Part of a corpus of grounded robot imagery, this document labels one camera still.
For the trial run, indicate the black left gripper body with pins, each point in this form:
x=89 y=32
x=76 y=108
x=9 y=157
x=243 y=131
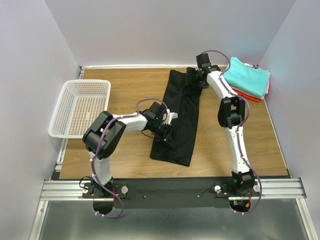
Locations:
x=166 y=129

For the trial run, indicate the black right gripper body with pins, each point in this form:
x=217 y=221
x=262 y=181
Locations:
x=190 y=76

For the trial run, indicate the black t shirt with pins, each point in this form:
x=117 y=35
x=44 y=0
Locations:
x=182 y=96

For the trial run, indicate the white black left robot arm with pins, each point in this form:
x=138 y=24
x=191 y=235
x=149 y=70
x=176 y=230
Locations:
x=102 y=137

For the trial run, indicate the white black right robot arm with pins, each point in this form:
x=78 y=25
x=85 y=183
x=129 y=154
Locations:
x=231 y=116

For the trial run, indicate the folded turquoise t shirt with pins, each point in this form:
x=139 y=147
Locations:
x=239 y=70

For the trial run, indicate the folded red t shirt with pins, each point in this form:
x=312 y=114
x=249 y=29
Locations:
x=247 y=96

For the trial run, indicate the white plastic laundry basket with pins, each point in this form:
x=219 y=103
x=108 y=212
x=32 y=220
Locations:
x=79 y=103

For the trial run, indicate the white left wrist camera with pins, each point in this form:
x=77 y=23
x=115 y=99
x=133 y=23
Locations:
x=168 y=117

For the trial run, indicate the aluminium frame rail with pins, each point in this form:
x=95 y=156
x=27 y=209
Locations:
x=69 y=190

